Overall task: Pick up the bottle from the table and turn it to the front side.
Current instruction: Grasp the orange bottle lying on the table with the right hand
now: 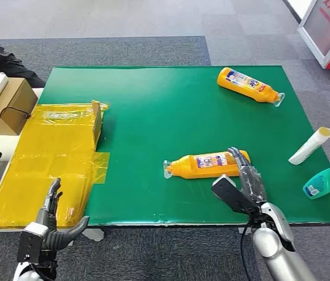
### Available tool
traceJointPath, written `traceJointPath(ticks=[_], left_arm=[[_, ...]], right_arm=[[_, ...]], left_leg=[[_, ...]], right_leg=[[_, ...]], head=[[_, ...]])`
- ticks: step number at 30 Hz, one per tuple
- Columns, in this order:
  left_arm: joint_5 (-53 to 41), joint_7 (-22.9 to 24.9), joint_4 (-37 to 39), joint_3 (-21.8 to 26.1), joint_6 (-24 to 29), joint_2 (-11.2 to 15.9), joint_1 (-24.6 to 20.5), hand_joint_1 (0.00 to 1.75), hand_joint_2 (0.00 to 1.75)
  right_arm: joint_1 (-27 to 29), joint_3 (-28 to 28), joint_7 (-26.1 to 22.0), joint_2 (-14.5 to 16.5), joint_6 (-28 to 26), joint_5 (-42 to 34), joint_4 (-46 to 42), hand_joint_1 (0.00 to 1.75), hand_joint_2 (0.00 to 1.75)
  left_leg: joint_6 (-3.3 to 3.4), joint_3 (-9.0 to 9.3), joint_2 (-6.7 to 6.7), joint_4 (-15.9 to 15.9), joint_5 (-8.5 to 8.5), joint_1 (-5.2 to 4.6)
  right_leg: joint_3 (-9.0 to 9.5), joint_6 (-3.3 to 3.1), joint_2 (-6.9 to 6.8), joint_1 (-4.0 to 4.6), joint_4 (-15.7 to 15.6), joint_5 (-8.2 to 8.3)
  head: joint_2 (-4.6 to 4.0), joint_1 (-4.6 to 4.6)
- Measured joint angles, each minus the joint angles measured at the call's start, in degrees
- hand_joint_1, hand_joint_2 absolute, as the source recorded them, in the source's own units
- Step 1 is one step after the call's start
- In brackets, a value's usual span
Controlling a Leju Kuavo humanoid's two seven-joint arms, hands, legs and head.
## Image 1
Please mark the red and white cabinet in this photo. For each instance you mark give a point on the red and white cabinet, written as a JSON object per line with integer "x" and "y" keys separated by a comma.
{"x": 329, "y": 31}

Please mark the orange bottle with clear cap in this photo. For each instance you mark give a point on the orange bottle with clear cap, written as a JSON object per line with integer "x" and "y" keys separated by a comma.
{"x": 244, "y": 83}
{"x": 194, "y": 166}

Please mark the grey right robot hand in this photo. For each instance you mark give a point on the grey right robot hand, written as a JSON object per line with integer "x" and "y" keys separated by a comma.
{"x": 253, "y": 184}

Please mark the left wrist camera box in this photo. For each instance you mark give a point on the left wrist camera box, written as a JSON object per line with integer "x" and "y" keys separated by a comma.
{"x": 32, "y": 242}

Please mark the teal plastic bottle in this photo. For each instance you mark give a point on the teal plastic bottle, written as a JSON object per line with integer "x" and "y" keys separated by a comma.
{"x": 324, "y": 182}

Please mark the yellow taped flattened cardboard box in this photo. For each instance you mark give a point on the yellow taped flattened cardboard box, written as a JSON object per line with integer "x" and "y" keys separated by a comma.
{"x": 51, "y": 155}

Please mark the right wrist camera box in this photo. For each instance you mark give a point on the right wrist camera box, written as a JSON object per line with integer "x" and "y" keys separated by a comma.
{"x": 229, "y": 194}

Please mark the person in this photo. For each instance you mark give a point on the person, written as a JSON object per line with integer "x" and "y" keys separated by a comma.
{"x": 10, "y": 64}

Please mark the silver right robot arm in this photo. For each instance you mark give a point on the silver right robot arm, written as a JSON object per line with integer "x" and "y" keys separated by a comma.
{"x": 273, "y": 248}

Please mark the white tube bottle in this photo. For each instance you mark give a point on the white tube bottle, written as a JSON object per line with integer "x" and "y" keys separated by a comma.
{"x": 308, "y": 147}

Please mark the green table mat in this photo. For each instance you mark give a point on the green table mat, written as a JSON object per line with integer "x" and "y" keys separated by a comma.
{"x": 182, "y": 124}

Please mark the brown cardboard box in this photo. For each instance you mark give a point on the brown cardboard box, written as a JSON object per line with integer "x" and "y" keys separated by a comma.
{"x": 12, "y": 112}

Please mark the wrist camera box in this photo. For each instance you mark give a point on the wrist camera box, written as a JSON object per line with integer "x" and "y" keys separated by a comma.
{"x": 32, "y": 242}
{"x": 229, "y": 194}

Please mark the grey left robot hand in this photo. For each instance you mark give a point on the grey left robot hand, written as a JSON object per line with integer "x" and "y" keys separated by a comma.
{"x": 51, "y": 236}

